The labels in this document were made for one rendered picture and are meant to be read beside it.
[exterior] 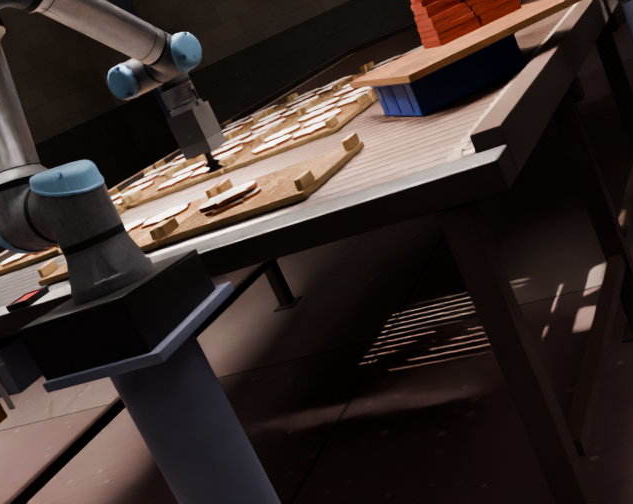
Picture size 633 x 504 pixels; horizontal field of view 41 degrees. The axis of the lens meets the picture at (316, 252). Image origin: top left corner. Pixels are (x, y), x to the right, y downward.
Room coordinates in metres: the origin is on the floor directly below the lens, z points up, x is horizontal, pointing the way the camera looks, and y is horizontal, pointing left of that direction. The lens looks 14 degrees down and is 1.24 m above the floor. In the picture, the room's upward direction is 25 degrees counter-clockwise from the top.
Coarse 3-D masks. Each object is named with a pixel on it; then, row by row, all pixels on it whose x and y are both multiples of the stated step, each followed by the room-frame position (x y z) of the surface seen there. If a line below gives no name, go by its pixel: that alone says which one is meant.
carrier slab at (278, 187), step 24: (360, 144) 2.00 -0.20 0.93; (288, 168) 2.11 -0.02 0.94; (312, 168) 1.95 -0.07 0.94; (336, 168) 1.87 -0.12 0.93; (264, 192) 1.92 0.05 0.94; (288, 192) 1.79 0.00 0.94; (192, 216) 2.05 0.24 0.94; (216, 216) 1.90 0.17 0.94; (240, 216) 1.81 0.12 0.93; (168, 240) 1.93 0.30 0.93
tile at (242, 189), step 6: (240, 186) 2.00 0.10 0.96; (246, 186) 1.95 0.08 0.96; (252, 186) 1.95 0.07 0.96; (228, 192) 1.99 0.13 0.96; (234, 192) 1.95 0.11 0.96; (240, 192) 1.92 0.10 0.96; (246, 192) 1.92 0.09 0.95; (216, 198) 1.98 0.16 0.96; (222, 198) 1.94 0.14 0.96; (228, 198) 1.92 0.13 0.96; (234, 198) 1.92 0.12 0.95; (204, 204) 1.97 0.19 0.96; (210, 204) 1.93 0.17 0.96; (216, 204) 1.92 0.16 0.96; (222, 204) 1.91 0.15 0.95; (204, 210) 1.93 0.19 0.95
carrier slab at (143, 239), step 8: (200, 200) 2.25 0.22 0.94; (208, 200) 2.19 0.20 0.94; (192, 208) 2.18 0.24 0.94; (152, 216) 2.36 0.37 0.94; (176, 216) 2.16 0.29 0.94; (184, 216) 2.11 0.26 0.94; (144, 224) 2.28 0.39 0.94; (136, 232) 2.20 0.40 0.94; (144, 232) 2.14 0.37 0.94; (136, 240) 2.07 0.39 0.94; (144, 240) 2.02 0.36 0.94; (152, 240) 1.97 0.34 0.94; (144, 248) 1.96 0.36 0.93; (152, 248) 1.95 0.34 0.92; (64, 264) 2.22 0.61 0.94; (56, 272) 2.15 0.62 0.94; (64, 272) 2.10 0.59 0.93; (40, 280) 2.14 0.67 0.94; (48, 280) 2.13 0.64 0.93; (56, 280) 2.12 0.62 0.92
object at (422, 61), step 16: (544, 0) 2.21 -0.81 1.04; (560, 0) 2.04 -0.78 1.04; (576, 0) 2.01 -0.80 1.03; (512, 16) 2.18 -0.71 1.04; (528, 16) 2.01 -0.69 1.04; (544, 16) 1.99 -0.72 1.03; (480, 32) 2.15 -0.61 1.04; (496, 32) 1.98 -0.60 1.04; (512, 32) 1.98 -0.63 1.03; (432, 48) 2.30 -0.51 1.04; (448, 48) 2.12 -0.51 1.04; (464, 48) 1.96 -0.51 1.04; (480, 48) 1.97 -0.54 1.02; (400, 64) 2.27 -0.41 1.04; (416, 64) 2.09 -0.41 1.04; (432, 64) 1.95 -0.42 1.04; (448, 64) 1.95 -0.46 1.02; (368, 80) 2.25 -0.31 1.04; (384, 80) 2.12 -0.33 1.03; (400, 80) 2.00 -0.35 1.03
